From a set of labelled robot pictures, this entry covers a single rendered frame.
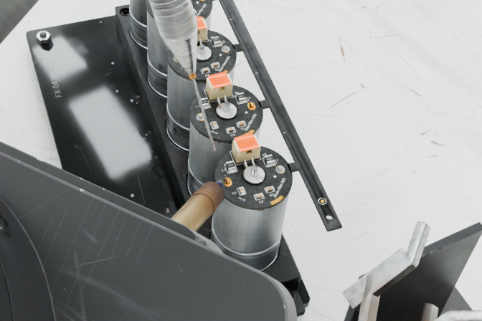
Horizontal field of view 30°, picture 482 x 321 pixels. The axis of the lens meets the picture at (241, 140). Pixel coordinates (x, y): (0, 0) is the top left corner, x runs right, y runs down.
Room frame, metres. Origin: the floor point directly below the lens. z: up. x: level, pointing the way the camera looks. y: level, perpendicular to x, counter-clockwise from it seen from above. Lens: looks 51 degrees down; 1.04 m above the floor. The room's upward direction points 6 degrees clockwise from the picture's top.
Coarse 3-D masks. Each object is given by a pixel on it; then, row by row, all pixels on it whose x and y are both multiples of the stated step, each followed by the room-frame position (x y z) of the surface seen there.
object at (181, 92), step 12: (204, 60) 0.22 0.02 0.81; (168, 72) 0.22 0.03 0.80; (168, 84) 0.22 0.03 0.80; (180, 84) 0.21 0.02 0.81; (192, 84) 0.21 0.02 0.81; (204, 84) 0.21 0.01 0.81; (168, 96) 0.22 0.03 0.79; (180, 96) 0.21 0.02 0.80; (192, 96) 0.21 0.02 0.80; (168, 108) 0.22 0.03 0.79; (180, 108) 0.21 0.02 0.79; (168, 120) 0.22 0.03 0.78; (180, 120) 0.21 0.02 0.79; (168, 132) 0.22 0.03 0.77; (180, 132) 0.21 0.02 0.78; (180, 144) 0.21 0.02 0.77
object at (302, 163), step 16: (224, 0) 0.25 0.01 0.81; (240, 16) 0.24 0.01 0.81; (240, 32) 0.24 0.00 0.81; (240, 48) 0.23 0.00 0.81; (256, 48) 0.23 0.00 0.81; (256, 64) 0.22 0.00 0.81; (256, 80) 0.21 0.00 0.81; (272, 80) 0.21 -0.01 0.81; (272, 96) 0.21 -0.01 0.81; (272, 112) 0.20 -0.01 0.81; (288, 128) 0.19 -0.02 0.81; (288, 144) 0.19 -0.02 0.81; (304, 160) 0.18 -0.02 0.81; (304, 176) 0.17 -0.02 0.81; (320, 192) 0.17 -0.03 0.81; (320, 208) 0.16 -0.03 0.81; (336, 224) 0.16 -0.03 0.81
